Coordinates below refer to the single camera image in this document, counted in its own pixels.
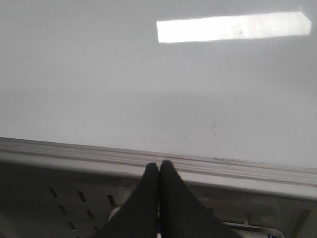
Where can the white whiteboard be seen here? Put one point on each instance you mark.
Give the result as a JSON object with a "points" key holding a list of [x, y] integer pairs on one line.
{"points": [[227, 89]]}

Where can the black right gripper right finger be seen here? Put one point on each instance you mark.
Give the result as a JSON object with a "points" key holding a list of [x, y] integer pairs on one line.
{"points": [[181, 213]]}

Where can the grey perforated marker tray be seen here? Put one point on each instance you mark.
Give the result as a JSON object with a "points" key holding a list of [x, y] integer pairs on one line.
{"points": [[40, 202]]}

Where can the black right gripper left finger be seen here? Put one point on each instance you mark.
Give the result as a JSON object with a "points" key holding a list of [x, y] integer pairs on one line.
{"points": [[137, 218]]}

